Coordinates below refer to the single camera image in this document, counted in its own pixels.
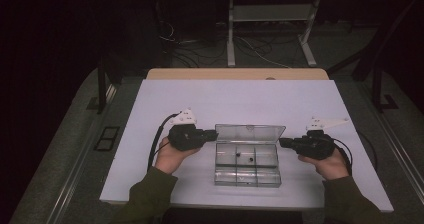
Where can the person's dark clothed torso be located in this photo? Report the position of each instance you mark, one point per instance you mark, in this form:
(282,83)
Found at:
(233,217)

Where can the clear plastic compartment box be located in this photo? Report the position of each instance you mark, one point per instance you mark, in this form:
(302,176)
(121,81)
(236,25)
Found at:
(246,165)

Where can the person's right hand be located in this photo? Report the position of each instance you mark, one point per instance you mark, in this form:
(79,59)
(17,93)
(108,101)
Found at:
(331,167)

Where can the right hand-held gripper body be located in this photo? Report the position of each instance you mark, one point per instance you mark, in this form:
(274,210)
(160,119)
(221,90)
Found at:
(316,145)

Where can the black floor outlet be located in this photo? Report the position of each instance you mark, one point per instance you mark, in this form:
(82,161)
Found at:
(106,138)

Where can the black metal stand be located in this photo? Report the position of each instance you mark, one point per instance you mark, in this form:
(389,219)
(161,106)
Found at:
(101,90)
(377,84)

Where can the white metal stand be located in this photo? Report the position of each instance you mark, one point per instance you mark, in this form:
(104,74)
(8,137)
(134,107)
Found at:
(230,34)

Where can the wooden table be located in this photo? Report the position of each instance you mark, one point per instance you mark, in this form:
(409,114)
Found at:
(233,74)

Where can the aluminium rail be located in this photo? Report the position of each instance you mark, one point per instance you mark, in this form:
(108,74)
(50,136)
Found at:
(400,150)
(71,184)

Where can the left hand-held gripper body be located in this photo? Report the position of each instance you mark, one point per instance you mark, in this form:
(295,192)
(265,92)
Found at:
(185,137)

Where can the person's left hand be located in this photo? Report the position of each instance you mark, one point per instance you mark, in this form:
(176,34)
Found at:
(170,159)

